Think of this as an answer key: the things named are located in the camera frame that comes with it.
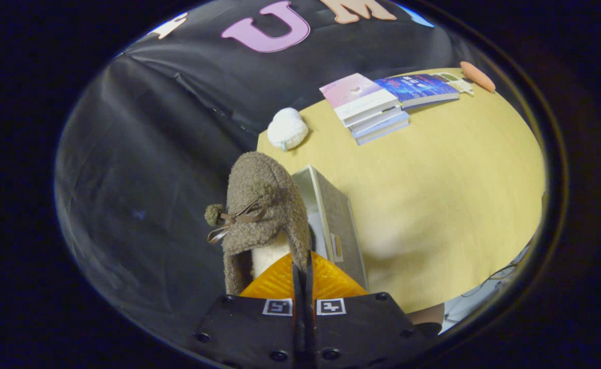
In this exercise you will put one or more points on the brown fluffy shoe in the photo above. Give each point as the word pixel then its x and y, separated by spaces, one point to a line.
pixel 264 195

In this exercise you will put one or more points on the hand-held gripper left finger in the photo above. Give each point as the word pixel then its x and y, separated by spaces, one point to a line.
pixel 249 328

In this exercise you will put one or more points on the pink book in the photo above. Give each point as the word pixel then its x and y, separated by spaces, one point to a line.
pixel 351 92

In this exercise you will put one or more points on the orange plush carrot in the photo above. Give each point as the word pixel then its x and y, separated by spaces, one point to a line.
pixel 478 76

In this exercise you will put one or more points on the dark blue book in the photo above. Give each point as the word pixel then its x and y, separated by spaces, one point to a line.
pixel 415 88

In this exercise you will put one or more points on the black backdrop cloth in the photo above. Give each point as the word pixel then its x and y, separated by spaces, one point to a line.
pixel 151 154

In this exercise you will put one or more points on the grey storage box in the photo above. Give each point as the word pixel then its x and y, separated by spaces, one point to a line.
pixel 333 215

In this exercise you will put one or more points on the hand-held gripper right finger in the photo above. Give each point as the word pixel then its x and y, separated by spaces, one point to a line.
pixel 361 328

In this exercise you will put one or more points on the white plush toy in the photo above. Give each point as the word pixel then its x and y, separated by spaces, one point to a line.
pixel 287 128

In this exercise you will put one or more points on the white and green card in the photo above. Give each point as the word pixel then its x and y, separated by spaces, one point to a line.
pixel 456 82

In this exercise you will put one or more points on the white book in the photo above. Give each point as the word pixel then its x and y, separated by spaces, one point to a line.
pixel 377 123

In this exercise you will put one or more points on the light blue book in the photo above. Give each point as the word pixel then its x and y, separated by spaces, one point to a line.
pixel 382 135

